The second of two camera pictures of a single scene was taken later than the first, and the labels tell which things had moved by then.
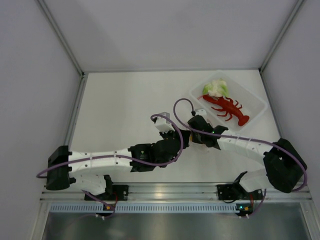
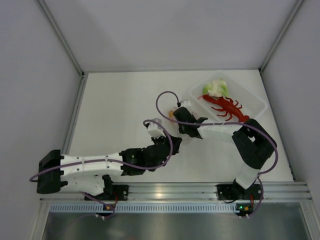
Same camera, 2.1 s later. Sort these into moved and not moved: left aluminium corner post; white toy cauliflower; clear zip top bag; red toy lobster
Moved: clear zip top bag
Not moved: white toy cauliflower; red toy lobster; left aluminium corner post
